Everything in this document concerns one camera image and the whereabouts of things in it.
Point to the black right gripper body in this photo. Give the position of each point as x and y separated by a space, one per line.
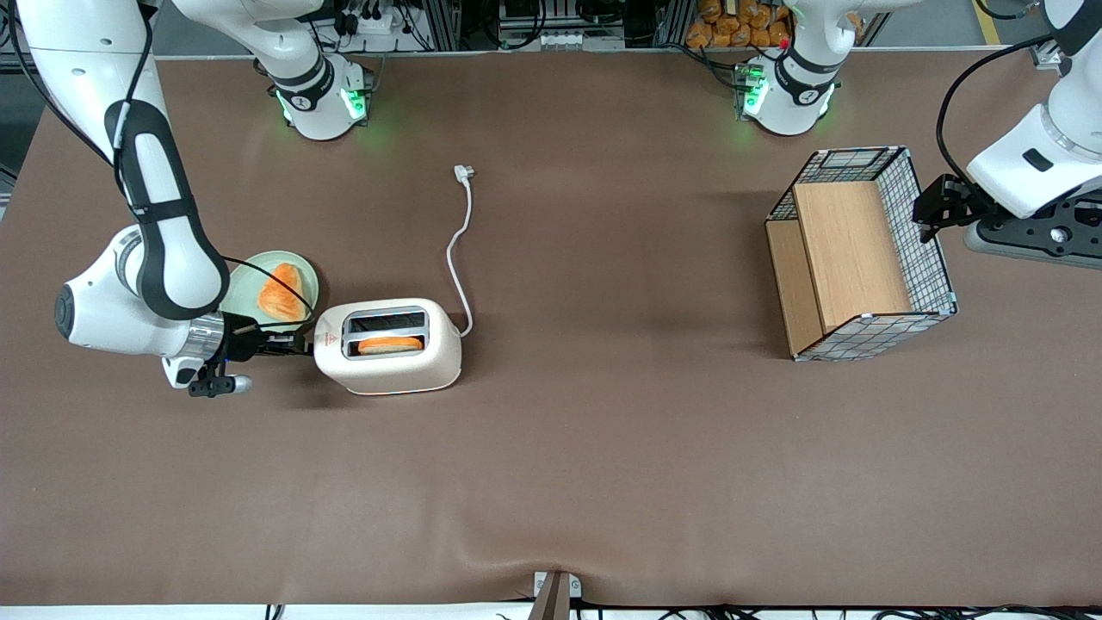
244 343

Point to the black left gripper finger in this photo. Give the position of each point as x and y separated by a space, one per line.
931 231
928 207

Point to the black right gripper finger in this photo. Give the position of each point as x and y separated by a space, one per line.
288 350
288 340

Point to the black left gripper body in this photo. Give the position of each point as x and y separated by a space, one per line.
948 201

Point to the white two-slot toaster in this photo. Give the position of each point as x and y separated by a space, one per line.
392 375

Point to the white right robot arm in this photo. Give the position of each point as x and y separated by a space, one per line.
86 69

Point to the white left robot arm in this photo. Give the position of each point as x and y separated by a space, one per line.
792 99

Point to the bread slice in toaster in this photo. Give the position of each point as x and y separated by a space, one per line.
389 344

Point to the triangular orange bread piece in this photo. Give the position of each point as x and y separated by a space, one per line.
274 306

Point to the pale green round plate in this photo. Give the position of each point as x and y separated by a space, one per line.
297 267

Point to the bag of brown pastries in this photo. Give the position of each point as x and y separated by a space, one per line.
732 26

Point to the brown table cover mat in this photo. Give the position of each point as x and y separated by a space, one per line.
603 448

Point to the white power strip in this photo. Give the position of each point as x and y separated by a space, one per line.
374 19

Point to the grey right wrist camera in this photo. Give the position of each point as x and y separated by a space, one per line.
232 385

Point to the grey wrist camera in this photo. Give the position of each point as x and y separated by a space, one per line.
1033 250
232 385

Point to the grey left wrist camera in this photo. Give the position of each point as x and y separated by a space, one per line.
1033 250

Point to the aluminium corner bracket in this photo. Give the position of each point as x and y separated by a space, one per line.
1046 53

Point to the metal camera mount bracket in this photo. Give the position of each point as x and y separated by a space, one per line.
555 598

